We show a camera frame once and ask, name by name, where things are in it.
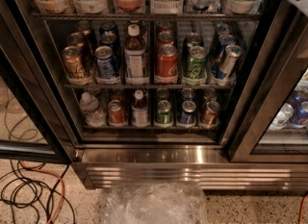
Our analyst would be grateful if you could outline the green can bottom shelf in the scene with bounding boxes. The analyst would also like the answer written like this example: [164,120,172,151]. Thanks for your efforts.
[155,100,172,127]

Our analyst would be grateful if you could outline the brown tea bottle bottom shelf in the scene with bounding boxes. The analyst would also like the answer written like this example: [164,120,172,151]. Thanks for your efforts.
[132,89,149,127]

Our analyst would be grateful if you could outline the brown tea bottle shelf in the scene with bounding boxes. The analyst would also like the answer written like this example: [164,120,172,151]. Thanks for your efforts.
[124,24,148,85]
[132,89,149,127]

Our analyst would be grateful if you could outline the stainless steel fridge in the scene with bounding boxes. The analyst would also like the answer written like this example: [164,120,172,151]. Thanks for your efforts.
[0,0,308,191]

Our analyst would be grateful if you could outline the blue can bottom shelf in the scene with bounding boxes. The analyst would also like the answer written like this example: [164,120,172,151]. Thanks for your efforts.
[177,100,196,127]

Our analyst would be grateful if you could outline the red can bottom shelf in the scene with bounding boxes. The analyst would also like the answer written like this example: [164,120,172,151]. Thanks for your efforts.
[108,100,127,126]

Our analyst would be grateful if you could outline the brown tea bottle middle shelf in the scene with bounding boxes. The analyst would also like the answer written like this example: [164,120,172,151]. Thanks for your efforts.
[124,24,148,85]

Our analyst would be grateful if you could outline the orange can bottom shelf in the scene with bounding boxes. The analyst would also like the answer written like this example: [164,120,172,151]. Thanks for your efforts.
[200,101,220,126]

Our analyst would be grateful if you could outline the clear water bottle bottom shelf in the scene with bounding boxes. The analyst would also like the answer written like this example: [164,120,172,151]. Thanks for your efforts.
[80,92,106,127]

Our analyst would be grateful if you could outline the gold can front middle shelf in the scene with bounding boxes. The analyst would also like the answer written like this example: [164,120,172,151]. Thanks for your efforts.
[62,45,90,86]

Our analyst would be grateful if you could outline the open fridge door left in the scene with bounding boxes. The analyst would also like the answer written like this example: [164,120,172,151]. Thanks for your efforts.
[0,11,76,164]

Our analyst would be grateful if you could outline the green white bottle top right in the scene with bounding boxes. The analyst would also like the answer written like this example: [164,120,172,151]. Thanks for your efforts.
[229,0,256,14]

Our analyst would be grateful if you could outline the red Coke can front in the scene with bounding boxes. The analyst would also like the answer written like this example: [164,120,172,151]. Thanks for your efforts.
[155,44,178,84]

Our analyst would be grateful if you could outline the green soda can front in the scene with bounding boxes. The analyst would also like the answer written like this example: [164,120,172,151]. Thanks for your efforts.
[183,46,207,86]

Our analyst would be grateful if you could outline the blue Pepsi can front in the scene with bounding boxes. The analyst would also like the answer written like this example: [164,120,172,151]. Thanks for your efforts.
[94,45,119,81]

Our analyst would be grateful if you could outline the blue silver slim can front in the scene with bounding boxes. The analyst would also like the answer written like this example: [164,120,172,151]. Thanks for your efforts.
[216,44,243,82]

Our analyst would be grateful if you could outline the clear plastic bag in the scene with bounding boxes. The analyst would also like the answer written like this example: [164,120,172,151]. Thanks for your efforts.
[102,183,208,224]

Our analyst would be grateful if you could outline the white can right compartment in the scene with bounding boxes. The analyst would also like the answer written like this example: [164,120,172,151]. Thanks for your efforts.
[269,103,294,130]

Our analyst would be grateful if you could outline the blue can right compartment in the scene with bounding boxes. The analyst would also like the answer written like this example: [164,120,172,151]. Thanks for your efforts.
[289,101,308,128]

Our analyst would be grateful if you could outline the orange cable left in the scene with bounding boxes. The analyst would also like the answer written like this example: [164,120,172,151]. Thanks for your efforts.
[18,160,66,224]

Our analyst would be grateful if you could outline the orange cable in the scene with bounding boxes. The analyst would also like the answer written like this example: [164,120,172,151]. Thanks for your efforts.
[18,160,66,224]
[297,193,308,224]

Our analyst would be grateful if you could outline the black cables on floor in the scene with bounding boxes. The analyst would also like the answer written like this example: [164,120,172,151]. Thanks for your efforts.
[0,159,77,224]

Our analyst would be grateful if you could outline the orange cable right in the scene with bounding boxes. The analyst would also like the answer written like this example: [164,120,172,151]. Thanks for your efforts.
[297,193,308,224]

